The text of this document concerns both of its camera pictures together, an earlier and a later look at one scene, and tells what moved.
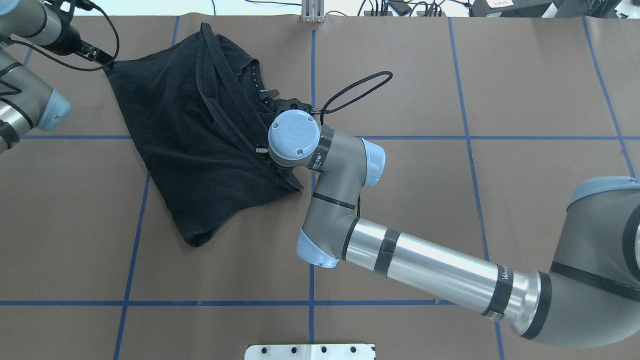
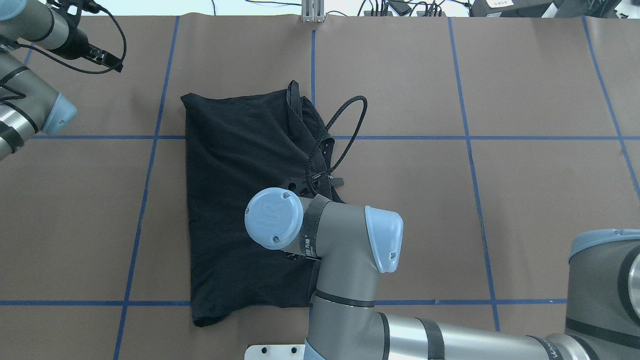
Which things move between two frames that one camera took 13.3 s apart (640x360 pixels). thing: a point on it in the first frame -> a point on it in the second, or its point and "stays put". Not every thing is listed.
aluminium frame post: (312, 11) stays put
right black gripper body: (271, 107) -> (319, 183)
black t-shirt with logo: (195, 109) -> (238, 144)
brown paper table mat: (485, 122) stays put
